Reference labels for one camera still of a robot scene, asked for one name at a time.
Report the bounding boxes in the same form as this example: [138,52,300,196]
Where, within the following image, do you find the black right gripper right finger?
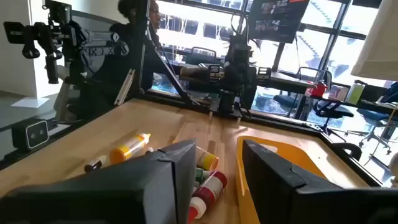
[241,139,398,224]

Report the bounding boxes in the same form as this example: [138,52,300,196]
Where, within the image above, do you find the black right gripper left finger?
[0,139,197,224]

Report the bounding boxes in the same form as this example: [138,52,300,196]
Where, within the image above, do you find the small black food coloring bottle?
[83,154,109,174]

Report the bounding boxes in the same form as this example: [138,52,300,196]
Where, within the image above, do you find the large green food coloring bottle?
[194,167,213,185]

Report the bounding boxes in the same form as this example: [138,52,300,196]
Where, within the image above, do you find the large orange-red food coloring bottle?
[187,170,228,223]

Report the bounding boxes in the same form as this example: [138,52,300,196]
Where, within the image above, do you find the office chair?
[185,46,218,67]
[356,107,393,155]
[312,98,355,142]

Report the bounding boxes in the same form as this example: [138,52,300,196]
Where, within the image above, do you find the black office desk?
[267,70,318,121]

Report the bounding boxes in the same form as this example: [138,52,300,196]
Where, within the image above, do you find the yellow plastic bin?
[235,135,327,224]

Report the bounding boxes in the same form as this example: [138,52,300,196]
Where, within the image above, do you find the black hanging monitor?
[248,0,311,44]

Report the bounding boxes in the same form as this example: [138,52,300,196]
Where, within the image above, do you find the black clamp hook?
[332,142,363,161]

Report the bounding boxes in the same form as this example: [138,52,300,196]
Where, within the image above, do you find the red container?
[305,80,328,98]

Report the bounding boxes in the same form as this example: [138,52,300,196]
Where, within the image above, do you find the white wooden slats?
[114,68,136,106]

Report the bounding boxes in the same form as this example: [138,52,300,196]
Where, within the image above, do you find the white and green bottle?
[345,81,366,105]

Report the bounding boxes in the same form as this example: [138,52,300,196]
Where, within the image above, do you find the person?
[67,0,163,121]

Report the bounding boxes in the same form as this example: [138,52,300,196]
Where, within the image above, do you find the white shade table lamp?
[350,0,398,188]

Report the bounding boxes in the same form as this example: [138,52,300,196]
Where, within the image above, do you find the black table-level camera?
[11,118,50,152]

